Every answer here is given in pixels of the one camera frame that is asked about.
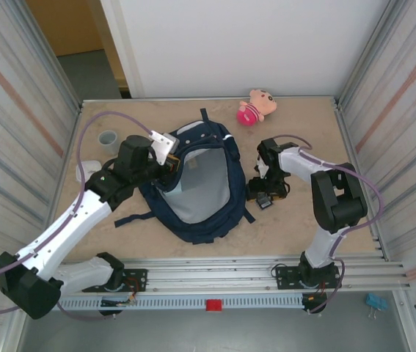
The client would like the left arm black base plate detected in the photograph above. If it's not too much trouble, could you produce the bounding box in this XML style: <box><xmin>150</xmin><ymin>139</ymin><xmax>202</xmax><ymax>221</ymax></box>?
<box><xmin>114</xmin><ymin>268</ymin><xmax>148</xmax><ymax>293</ymax></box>

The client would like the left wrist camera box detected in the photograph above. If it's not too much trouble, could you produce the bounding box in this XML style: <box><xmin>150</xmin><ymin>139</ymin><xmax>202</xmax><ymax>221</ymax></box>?
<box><xmin>147</xmin><ymin>130</ymin><xmax>178</xmax><ymax>166</ymax></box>

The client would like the blue binder clip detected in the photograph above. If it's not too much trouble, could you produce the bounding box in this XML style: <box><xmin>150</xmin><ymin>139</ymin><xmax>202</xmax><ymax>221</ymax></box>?
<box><xmin>365</xmin><ymin>292</ymin><xmax>388</xmax><ymax>320</ymax></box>

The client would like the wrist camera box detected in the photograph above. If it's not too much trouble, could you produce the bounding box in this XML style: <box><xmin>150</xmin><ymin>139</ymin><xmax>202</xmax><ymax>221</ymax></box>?
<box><xmin>254</xmin><ymin>161</ymin><xmax>270</xmax><ymax>181</ymax></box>
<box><xmin>147</xmin><ymin>130</ymin><xmax>178</xmax><ymax>166</ymax></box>

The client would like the black calculator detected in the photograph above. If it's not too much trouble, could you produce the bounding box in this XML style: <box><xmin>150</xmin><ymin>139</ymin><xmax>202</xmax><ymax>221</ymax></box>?
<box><xmin>257</xmin><ymin>193</ymin><xmax>276</xmax><ymax>213</ymax></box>

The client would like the white square clock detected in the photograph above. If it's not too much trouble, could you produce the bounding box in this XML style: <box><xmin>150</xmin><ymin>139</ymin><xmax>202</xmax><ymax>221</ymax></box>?
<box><xmin>76</xmin><ymin>160</ymin><xmax>102</xmax><ymax>183</ymax></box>

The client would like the orange wooden door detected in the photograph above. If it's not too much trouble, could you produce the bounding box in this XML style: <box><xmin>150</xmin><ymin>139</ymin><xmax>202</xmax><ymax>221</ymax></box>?
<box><xmin>26</xmin><ymin>0</ymin><xmax>130</xmax><ymax>92</ymax></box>

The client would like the white slotted cable duct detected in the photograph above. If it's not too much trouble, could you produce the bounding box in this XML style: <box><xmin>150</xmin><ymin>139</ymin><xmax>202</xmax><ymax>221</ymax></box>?
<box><xmin>56</xmin><ymin>296</ymin><xmax>306</xmax><ymax>311</ymax></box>

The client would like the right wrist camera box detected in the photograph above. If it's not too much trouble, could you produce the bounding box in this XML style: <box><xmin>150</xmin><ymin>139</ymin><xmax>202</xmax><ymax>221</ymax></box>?
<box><xmin>254</xmin><ymin>161</ymin><xmax>270</xmax><ymax>181</ymax></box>

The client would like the grey cup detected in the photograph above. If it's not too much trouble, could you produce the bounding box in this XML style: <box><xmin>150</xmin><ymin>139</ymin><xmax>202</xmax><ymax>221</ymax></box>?
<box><xmin>98</xmin><ymin>130</ymin><xmax>120</xmax><ymax>157</ymax></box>

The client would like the pink plush toy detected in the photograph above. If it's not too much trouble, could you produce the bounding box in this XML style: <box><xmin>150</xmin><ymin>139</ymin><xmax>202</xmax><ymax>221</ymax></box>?
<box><xmin>236</xmin><ymin>87</ymin><xmax>278</xmax><ymax>125</ymax></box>

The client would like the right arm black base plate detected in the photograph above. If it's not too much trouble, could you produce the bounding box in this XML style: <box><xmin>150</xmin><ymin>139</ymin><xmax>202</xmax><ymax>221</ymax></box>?
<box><xmin>275</xmin><ymin>264</ymin><xmax>342</xmax><ymax>290</ymax></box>

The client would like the aluminium frame post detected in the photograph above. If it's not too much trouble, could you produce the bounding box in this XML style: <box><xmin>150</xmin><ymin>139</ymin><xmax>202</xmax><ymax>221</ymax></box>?
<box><xmin>334</xmin><ymin>0</ymin><xmax>414</xmax><ymax>111</ymax></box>
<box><xmin>0</xmin><ymin>0</ymin><xmax>84</xmax><ymax>111</ymax></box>

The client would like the navy blue backpack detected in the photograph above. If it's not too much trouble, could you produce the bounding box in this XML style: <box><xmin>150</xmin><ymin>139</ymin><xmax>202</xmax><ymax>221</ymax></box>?
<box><xmin>114</xmin><ymin>108</ymin><xmax>256</xmax><ymax>246</ymax></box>

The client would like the aluminium mounting rail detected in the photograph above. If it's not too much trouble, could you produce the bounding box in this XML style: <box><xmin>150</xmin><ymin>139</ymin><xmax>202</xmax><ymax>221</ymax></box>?
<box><xmin>11</xmin><ymin>256</ymin><xmax>412</xmax><ymax>298</ymax></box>

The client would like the white door frame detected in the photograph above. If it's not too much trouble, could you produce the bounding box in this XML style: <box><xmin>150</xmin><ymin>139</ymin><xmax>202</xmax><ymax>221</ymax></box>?
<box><xmin>99</xmin><ymin>0</ymin><xmax>146</xmax><ymax>99</ymax></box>

